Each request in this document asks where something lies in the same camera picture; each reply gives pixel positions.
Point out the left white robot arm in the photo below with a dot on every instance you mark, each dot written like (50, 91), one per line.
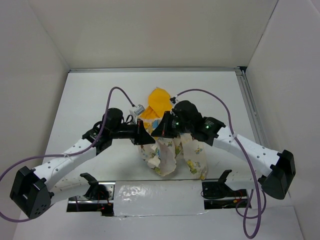
(33, 189)

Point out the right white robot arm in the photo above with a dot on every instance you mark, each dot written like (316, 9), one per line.
(277, 168)

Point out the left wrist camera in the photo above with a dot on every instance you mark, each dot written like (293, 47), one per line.
(137, 110)

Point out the yellow and cream baby jacket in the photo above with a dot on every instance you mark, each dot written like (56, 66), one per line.
(162, 156)

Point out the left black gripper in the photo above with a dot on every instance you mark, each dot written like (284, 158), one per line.
(140, 136)

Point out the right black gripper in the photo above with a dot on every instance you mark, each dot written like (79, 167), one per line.
(163, 127)

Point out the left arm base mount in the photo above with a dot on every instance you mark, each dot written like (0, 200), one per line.
(98, 197)

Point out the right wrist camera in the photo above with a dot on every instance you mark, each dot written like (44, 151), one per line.
(173, 100)

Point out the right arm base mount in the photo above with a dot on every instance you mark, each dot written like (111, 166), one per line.
(217, 195)

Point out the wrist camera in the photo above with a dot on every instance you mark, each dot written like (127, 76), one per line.
(137, 110)
(173, 100)

